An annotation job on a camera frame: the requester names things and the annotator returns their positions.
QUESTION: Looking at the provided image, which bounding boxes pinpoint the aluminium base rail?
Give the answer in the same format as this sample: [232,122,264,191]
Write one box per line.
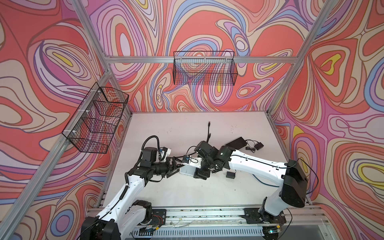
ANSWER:
[80,205,331,239]

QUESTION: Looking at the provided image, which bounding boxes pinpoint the left wire mesh basket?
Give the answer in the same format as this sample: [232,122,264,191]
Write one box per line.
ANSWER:
[62,83,129,154]

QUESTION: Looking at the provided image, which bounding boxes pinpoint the back wire mesh basket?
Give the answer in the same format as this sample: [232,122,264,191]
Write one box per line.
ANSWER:
[173,50,238,86]

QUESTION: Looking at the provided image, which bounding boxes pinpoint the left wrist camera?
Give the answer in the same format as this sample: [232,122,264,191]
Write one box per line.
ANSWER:
[142,147,171,163]

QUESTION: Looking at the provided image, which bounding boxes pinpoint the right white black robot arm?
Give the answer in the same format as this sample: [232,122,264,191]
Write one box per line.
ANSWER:
[194,141,308,224]

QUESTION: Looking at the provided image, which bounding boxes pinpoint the small white network switch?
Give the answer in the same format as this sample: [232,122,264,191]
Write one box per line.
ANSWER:
[180,165,197,177]

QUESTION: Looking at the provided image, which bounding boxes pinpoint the wire mesh basket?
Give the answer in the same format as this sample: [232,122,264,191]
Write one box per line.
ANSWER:
[62,83,129,154]
[173,50,238,86]

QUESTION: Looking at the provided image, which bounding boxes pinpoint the black power adapter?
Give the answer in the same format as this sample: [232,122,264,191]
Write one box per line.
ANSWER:
[246,139,264,153]
[223,170,237,179]

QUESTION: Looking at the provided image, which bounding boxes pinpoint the black network switch box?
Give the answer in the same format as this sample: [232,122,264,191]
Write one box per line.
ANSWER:
[226,137,247,150]

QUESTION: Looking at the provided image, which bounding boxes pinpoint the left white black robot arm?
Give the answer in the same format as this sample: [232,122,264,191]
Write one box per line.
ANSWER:
[78,144,180,240]

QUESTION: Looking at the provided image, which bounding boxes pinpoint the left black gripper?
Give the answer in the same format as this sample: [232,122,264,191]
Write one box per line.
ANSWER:
[149,157,185,178]

